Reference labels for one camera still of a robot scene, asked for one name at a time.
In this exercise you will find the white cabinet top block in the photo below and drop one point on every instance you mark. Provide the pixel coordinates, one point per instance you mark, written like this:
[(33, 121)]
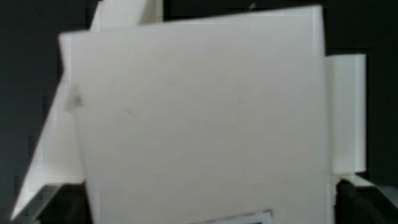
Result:
[(200, 108)]

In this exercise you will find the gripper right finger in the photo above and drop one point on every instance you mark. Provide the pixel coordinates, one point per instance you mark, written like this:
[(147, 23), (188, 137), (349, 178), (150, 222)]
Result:
[(367, 202)]

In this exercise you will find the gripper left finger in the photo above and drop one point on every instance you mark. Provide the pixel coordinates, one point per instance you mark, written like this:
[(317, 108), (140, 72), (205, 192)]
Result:
[(58, 206)]

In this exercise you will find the white cabinet body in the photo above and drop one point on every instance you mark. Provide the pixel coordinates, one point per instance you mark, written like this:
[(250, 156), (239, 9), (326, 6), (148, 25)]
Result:
[(56, 166)]

